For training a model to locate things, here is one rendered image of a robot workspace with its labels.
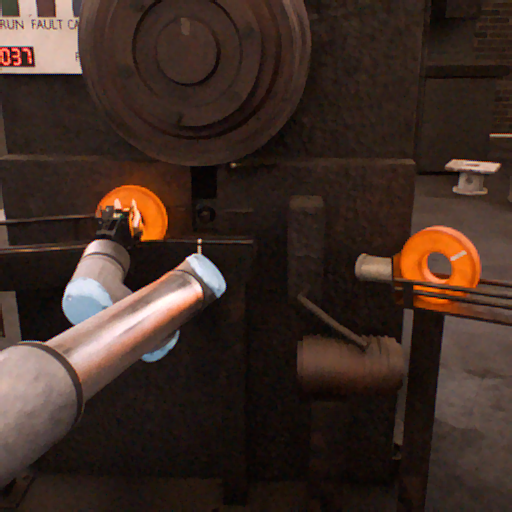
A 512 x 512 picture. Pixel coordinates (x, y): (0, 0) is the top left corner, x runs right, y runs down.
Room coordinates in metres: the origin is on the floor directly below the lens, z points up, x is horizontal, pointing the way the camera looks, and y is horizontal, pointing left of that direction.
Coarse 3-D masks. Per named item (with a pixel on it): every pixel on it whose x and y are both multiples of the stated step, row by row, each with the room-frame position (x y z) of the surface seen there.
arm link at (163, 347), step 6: (174, 330) 1.07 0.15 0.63; (168, 336) 1.08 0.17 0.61; (174, 336) 1.10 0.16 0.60; (162, 342) 1.08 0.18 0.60; (168, 342) 1.08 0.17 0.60; (174, 342) 1.09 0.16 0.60; (156, 348) 1.07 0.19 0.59; (162, 348) 1.07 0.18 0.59; (168, 348) 1.08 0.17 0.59; (150, 354) 1.07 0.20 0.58; (156, 354) 1.07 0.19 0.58; (162, 354) 1.07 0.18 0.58; (150, 360) 1.08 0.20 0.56
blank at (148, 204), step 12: (120, 192) 1.38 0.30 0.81; (132, 192) 1.38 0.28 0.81; (144, 192) 1.38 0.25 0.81; (108, 204) 1.38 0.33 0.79; (120, 204) 1.38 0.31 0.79; (144, 204) 1.38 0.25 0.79; (156, 204) 1.38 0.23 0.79; (144, 216) 1.38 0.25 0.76; (156, 216) 1.38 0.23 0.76; (144, 228) 1.38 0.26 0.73; (156, 228) 1.38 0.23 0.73
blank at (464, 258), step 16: (416, 240) 1.22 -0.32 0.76; (432, 240) 1.20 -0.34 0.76; (448, 240) 1.18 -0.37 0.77; (464, 240) 1.18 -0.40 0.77; (416, 256) 1.22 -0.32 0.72; (448, 256) 1.18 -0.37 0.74; (464, 256) 1.16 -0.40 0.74; (416, 272) 1.22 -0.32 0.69; (464, 272) 1.16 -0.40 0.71; (416, 288) 1.22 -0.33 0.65; (432, 288) 1.20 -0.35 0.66
